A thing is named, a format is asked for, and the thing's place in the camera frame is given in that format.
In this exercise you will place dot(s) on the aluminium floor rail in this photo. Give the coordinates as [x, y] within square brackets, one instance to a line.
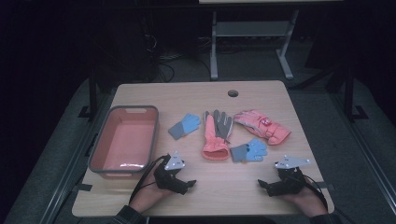
[73, 158]
[367, 155]

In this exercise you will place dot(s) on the black metal post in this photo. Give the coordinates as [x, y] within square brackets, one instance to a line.
[92, 96]
[349, 93]

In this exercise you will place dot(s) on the pink glove with grey palm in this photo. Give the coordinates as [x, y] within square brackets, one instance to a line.
[214, 137]

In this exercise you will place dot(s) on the grey metal stand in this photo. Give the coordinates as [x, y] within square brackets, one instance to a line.
[252, 29]

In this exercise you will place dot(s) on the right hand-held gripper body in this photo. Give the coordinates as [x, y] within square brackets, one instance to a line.
[288, 183]

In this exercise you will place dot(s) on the blue grey dotted knit glove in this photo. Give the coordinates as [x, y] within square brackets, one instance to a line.
[250, 151]

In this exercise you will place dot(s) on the person's left hand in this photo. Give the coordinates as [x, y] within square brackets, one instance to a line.
[148, 197]

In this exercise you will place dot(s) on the person's right hand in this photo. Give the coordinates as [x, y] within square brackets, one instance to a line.
[309, 202]

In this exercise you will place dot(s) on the pink basket with grey rim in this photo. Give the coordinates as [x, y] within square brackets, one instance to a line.
[124, 140]

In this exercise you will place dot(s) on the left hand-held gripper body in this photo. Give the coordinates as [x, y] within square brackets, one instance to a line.
[169, 180]

